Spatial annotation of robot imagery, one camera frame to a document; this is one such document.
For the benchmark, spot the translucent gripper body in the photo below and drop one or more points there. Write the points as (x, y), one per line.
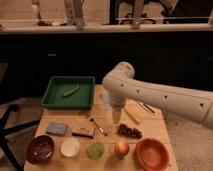
(116, 113)

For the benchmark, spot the fork with dark handle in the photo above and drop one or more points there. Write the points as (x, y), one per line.
(91, 119)

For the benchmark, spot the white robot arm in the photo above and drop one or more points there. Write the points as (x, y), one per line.
(195, 105)

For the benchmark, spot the orange bowl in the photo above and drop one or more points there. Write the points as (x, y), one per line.
(152, 155)

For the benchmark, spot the purple bowl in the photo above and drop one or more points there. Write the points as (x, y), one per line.
(40, 150)

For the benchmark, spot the clear plastic cup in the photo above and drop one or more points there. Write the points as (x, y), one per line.
(106, 101)

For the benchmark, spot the bunch of dark grapes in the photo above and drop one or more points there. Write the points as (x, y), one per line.
(124, 130)

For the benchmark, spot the orange apple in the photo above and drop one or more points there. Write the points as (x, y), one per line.
(121, 148)

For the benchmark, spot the dark brush block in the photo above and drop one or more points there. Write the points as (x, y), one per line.
(84, 132)

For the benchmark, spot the green pickle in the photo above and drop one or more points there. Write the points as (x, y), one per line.
(72, 91)

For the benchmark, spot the green cup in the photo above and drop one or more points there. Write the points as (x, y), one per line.
(95, 150)

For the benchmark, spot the green plastic tray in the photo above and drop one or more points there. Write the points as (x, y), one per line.
(80, 100)

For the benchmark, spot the blue sponge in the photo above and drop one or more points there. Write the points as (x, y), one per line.
(56, 128)

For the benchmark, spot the black office chair base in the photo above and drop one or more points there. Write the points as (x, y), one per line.
(6, 131)

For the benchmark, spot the black handled spoon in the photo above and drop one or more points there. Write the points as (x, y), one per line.
(145, 106)

